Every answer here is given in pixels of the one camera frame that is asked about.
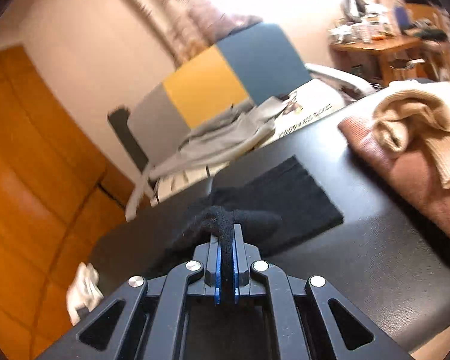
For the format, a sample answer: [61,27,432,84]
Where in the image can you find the dark navy knit sweater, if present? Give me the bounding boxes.
[151,157,344,304]

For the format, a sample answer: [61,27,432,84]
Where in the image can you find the round stool with clothes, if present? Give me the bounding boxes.
[412,27,450,81]

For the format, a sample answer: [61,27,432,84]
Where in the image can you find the white cloth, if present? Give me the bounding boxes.
[65,262,104,326]

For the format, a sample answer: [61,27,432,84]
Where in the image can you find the wooden wardrobe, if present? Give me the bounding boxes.
[0,45,133,359]

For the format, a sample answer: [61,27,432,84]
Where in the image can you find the pink knit sweater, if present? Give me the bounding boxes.
[338,117,450,238]

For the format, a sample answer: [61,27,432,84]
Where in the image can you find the beige knit sweater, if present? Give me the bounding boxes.
[372,80,450,189]

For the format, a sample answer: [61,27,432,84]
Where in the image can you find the grey hoodie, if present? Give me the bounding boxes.
[143,96,286,181]

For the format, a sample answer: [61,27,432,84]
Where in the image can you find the white printed cushion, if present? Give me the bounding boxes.
[150,79,345,206]

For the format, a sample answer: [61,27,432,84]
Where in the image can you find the wooden desk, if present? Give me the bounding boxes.
[330,35,422,87]

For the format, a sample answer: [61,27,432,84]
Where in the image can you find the grey yellow blue armchair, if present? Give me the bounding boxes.
[108,24,374,219]

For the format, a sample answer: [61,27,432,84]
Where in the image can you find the left patterned curtain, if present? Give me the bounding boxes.
[126,0,263,68]

